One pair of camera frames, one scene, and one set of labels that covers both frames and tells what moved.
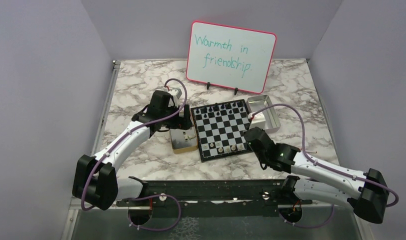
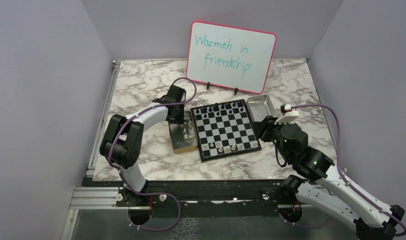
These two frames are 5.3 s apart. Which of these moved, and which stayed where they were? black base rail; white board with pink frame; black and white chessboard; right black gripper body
Moved: right black gripper body
Stayed: white board with pink frame; black base rail; black and white chessboard
